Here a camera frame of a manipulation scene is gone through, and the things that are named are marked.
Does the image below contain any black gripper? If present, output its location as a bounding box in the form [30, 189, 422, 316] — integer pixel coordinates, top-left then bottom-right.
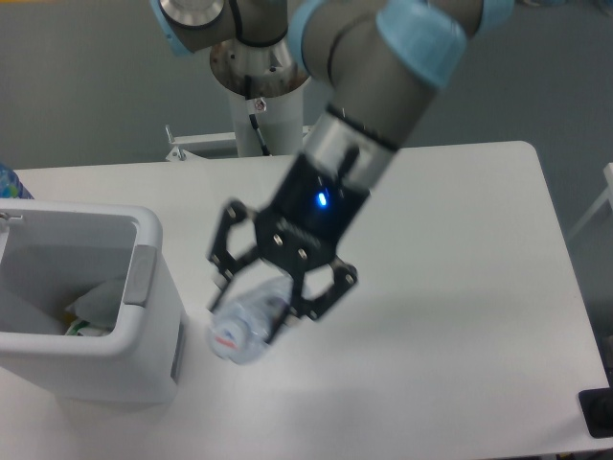
[205, 151, 373, 347]

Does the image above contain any clear crushed plastic bottle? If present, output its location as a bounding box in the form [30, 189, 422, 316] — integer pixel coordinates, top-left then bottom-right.
[206, 275, 292, 365]

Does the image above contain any white paper bag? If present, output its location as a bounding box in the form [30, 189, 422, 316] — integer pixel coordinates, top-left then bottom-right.
[64, 278, 125, 323]

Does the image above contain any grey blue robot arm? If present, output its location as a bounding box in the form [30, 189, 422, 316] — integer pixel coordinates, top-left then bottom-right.
[150, 1, 514, 343]

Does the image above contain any white plastic trash can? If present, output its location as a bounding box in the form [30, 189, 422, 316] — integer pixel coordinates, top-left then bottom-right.
[1, 198, 187, 403]

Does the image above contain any yellow green snack wrapper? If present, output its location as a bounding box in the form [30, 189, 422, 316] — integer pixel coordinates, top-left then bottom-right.
[63, 312, 116, 337]

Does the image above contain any blue water bottle pack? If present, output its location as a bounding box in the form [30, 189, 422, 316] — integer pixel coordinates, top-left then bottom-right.
[0, 164, 34, 199]

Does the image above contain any black device at table edge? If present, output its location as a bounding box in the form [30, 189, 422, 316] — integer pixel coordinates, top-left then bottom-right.
[579, 387, 612, 439]

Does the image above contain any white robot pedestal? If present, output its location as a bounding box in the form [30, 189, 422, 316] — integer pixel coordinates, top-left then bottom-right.
[166, 38, 310, 161]

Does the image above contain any black cable on pedestal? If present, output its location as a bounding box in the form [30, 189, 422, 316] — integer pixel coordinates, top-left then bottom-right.
[243, 74, 272, 157]

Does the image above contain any white frame at right edge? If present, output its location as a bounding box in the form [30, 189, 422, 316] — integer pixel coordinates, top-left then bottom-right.
[566, 163, 612, 242]

